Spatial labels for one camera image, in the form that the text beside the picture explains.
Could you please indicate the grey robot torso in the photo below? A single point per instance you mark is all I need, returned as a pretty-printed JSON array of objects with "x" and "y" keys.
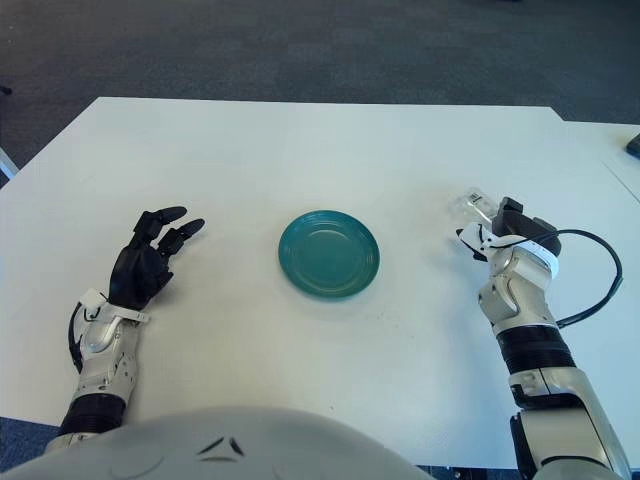
[{"x": 125, "y": 450}]

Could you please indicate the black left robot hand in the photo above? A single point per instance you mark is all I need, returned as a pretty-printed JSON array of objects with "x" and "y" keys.
[{"x": 135, "y": 275}]

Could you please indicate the dark flat device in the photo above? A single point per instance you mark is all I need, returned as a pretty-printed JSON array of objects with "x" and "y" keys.
[{"x": 634, "y": 145}]

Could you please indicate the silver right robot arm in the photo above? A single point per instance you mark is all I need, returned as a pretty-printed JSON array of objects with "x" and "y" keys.
[{"x": 525, "y": 300}]

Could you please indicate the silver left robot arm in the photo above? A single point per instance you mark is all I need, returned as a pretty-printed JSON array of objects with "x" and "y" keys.
[{"x": 105, "y": 360}]

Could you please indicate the teal round plate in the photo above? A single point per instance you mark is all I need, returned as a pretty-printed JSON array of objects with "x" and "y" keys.
[{"x": 325, "y": 260}]

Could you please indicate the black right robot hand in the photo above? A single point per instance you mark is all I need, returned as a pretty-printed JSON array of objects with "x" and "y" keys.
[{"x": 525, "y": 227}]

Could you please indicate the clear bottle with blue cap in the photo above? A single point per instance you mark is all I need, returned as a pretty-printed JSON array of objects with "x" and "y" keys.
[{"x": 470, "y": 210}]

